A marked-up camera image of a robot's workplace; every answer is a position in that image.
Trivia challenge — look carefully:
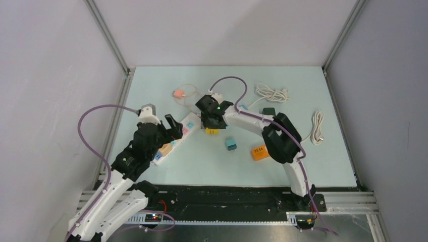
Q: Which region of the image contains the beige cube socket adapter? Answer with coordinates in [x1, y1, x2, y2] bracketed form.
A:
[158, 143, 173, 157]

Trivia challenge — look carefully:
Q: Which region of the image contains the orange power strip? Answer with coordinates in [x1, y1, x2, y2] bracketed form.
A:
[251, 145, 270, 161]

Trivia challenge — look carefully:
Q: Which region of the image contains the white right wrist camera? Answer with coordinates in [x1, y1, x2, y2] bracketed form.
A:
[211, 93, 224, 104]

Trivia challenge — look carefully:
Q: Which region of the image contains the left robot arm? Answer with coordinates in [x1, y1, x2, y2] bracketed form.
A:
[65, 114, 183, 241]

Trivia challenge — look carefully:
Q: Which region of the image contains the dark green cube adapter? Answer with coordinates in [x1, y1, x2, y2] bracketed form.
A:
[262, 107, 276, 116]

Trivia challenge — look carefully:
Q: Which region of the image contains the yellow cube socket adapter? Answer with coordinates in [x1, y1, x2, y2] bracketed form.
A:
[205, 128, 219, 135]

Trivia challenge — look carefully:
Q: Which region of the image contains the white power strip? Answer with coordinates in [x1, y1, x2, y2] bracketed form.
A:
[151, 113, 201, 166]

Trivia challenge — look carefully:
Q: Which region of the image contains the white bundled cable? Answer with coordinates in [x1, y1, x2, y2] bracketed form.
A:
[309, 110, 325, 146]

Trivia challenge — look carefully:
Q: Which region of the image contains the pink USB charger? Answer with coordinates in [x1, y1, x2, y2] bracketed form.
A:
[173, 89, 186, 99]

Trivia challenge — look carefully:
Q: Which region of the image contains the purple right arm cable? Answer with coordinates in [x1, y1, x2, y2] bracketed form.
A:
[208, 76, 338, 236]

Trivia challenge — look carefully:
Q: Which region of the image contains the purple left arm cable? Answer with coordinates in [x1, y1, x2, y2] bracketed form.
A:
[63, 104, 141, 242]

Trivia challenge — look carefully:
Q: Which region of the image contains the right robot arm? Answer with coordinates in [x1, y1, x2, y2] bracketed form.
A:
[196, 95, 316, 211]

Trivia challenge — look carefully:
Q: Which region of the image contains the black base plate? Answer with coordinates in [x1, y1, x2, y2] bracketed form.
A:
[146, 185, 327, 222]

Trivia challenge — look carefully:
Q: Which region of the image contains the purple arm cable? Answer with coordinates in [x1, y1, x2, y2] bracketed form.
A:
[208, 76, 338, 236]
[63, 104, 141, 242]

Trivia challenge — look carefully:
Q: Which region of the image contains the white teal strip cord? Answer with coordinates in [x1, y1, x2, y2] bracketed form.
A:
[247, 83, 290, 109]

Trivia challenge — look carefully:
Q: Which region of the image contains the teal USB charger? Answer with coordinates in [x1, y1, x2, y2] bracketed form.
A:
[225, 138, 237, 151]

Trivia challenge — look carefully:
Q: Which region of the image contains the pink USB cable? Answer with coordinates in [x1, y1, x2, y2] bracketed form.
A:
[174, 83, 204, 108]

